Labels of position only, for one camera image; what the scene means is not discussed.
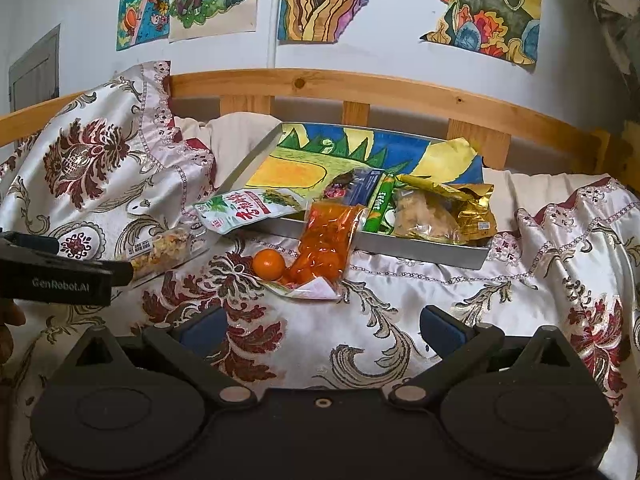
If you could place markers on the colourful drawing tray liner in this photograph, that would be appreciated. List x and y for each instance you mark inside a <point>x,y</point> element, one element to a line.
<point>300,170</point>

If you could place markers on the blue snack packet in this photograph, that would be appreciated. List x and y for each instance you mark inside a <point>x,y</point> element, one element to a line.
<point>367,185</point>

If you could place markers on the person's left hand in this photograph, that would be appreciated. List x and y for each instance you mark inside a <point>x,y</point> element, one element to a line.
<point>10,316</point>

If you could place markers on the red snack packet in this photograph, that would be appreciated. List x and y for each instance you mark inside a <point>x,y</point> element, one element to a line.
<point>337,190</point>

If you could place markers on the grey wall panel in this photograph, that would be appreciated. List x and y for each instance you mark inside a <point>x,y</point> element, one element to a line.
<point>35,75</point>

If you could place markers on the metal tray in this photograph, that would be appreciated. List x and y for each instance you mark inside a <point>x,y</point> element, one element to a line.
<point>425,255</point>

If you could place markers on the cream pillow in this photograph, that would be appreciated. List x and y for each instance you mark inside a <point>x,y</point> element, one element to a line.
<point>235,135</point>

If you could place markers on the gold foil snack packet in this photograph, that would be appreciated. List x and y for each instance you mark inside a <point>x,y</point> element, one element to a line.
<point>475,215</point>

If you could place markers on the tangerine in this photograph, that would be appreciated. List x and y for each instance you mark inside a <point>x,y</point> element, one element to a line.
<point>268,263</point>

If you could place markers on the dark green flower wall poster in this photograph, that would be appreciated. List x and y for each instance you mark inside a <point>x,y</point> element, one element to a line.
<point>490,10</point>

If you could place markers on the clear mixed nut packet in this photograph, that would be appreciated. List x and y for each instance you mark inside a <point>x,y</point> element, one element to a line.
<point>160,252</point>

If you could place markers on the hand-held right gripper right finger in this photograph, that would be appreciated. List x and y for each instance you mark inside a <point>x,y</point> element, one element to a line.
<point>440,327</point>

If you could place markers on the white wall pipe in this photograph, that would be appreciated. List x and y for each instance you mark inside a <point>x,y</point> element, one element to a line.
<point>274,20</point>

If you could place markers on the green white snack packet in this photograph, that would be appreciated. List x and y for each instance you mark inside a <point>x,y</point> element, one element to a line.
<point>240,210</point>

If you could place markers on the wavy striped wall poster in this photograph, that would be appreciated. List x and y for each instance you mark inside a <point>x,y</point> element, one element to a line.
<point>325,5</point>

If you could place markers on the clear beige snack packet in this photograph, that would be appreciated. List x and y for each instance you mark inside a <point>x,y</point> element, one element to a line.
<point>420,217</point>

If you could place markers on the green sausage stick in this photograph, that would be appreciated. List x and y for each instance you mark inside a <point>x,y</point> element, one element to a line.
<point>382,200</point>

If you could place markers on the orange jelly packet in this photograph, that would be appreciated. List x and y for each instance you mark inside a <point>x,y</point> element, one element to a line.
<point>322,240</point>

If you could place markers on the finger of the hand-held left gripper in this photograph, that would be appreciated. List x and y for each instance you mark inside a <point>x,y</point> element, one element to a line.
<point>30,243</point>
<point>122,272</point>

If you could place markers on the cartoon figures wall poster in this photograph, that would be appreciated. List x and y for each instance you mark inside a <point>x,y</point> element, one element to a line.
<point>142,5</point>

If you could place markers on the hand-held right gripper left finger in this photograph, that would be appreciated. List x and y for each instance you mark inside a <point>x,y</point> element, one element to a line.
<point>205,330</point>

